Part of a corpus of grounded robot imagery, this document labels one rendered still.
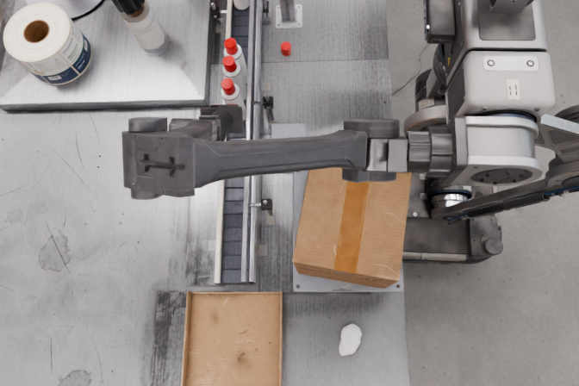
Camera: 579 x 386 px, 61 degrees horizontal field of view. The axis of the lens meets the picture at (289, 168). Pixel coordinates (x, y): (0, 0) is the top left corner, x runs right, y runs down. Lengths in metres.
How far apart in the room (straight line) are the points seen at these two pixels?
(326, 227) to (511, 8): 0.58
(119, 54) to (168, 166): 1.09
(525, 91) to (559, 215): 1.71
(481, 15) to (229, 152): 0.48
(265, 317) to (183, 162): 0.85
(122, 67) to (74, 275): 0.65
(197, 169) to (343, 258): 0.57
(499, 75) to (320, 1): 0.99
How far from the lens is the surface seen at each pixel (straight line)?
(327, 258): 1.12
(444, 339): 2.29
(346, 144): 0.77
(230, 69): 1.35
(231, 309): 1.42
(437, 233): 2.07
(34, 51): 1.64
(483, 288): 2.34
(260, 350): 1.41
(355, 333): 1.37
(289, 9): 1.64
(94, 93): 1.66
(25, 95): 1.77
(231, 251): 1.39
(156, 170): 0.64
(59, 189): 1.65
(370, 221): 1.14
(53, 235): 1.63
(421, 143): 0.81
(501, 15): 0.90
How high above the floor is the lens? 2.23
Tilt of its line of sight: 72 degrees down
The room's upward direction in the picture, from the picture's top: 12 degrees counter-clockwise
